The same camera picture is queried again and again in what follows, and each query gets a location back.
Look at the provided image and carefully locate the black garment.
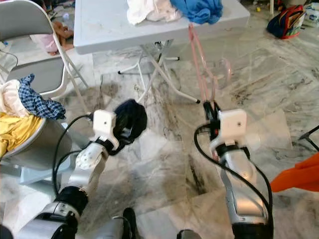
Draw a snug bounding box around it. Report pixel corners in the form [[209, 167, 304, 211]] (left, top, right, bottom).
[[113, 99, 149, 150]]

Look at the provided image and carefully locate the pale pink plastic hanger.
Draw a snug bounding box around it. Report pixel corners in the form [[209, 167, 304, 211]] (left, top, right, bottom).
[[187, 22, 232, 162]]

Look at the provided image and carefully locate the blue plaid garment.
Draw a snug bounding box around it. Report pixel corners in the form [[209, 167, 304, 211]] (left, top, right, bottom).
[[19, 74, 67, 121]]

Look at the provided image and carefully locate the grey metal laundry basin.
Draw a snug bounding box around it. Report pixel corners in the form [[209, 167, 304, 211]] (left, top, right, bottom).
[[0, 115, 68, 172]]

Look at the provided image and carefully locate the robot left leg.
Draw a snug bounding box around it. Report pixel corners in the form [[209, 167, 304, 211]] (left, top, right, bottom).
[[97, 208, 138, 239]]

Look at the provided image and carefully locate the robot leg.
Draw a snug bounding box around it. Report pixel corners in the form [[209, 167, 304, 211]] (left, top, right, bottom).
[[177, 230, 202, 239], [97, 208, 138, 239]]

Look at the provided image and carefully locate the white bundled garment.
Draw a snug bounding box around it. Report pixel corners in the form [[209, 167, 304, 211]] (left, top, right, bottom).
[[0, 80, 33, 119]]

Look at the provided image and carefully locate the orange garment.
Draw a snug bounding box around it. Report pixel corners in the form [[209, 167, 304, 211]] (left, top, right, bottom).
[[270, 152, 319, 193]]

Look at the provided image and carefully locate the yellow garment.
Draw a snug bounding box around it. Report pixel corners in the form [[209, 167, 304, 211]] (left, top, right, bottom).
[[0, 112, 43, 157]]

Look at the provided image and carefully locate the light blue garment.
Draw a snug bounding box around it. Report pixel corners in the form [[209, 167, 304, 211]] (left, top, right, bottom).
[[170, 0, 224, 25]]

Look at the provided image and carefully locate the robot right leg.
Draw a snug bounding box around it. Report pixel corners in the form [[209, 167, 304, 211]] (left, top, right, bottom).
[[177, 230, 202, 239]]

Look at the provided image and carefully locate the colourful blue red backpack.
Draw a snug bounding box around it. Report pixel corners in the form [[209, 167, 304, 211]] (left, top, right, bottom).
[[267, 4, 307, 40]]

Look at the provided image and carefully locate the cream white garment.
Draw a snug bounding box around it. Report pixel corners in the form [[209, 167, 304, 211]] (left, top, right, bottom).
[[126, 0, 182, 25]]

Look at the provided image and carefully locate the doll in pink clothes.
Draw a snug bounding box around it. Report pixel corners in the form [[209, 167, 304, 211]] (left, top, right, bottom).
[[30, 20, 75, 55]]

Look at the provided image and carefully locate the white folding table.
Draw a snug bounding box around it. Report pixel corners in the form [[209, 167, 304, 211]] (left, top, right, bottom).
[[73, 0, 251, 104]]

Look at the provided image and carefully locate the grey folding chair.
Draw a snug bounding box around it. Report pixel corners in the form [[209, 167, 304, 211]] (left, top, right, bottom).
[[0, 0, 90, 120]]

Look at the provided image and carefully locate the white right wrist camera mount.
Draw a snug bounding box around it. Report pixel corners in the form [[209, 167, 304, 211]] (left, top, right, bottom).
[[217, 109, 248, 145]]

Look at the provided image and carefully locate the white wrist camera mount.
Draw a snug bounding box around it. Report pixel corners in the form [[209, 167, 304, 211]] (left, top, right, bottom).
[[217, 109, 248, 145], [93, 110, 120, 150]]

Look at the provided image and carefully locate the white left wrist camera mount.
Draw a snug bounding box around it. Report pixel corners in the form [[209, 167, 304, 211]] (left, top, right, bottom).
[[93, 110, 120, 150]]

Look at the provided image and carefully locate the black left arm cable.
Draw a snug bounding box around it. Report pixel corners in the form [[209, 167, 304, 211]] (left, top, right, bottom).
[[52, 114, 96, 200]]

